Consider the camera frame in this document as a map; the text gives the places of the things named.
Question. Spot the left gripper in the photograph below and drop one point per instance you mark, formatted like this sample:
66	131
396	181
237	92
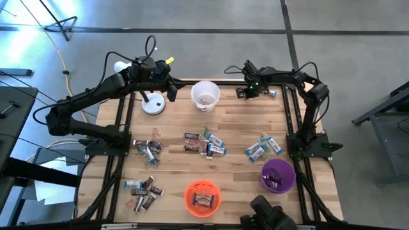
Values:
153	76

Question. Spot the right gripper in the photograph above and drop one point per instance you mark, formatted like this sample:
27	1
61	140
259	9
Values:
257	78

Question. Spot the white plastic bucket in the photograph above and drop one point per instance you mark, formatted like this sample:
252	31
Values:
198	91

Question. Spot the blue white candy bar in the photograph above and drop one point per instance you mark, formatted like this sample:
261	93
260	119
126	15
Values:
272	93
274	145
151	156
215	140
203	200
217	149
132	184
253	149
257	155

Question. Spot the red clear candy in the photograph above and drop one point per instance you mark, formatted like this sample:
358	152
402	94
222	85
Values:
191	142
204	101
203	146
130	203
155	132

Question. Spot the purple plastic basket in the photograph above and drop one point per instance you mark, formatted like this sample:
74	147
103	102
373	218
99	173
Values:
287	179

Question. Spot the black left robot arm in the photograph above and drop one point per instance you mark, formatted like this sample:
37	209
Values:
96	92

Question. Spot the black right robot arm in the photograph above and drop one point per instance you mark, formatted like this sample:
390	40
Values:
311	108

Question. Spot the green clear wrapped candy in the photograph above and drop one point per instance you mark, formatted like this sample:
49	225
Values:
263	138
268	154
205	132
141	149

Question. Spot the silver dark candy bar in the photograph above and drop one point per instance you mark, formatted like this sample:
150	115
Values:
140	142
138	204

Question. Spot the white desk lamp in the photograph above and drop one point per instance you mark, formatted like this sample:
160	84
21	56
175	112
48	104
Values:
153	103

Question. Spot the yellow tag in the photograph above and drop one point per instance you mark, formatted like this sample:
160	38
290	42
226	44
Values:
169	60

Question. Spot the orange plastic basket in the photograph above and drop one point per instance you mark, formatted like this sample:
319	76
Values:
191	209

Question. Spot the person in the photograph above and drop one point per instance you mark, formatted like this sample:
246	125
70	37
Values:
268	214

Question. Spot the black metal desk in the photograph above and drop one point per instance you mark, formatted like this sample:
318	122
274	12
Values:
367	116

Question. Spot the black tripod stand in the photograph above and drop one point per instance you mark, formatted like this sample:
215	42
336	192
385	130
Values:
57	24

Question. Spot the dark grey panel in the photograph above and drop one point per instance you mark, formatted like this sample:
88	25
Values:
48	155

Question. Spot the white paper sheets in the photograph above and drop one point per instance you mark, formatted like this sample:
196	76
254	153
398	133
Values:
54	195

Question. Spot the black flat bar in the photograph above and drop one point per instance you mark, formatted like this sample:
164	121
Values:
16	72

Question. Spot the black metal beam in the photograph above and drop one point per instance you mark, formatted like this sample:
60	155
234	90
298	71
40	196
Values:
38	174

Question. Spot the black side table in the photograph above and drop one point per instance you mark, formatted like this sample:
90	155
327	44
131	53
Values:
16	127

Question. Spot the black hand tool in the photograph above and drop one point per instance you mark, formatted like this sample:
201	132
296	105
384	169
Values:
9	108

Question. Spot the silver metal bracket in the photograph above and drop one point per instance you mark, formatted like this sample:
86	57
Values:
118	226
306	227

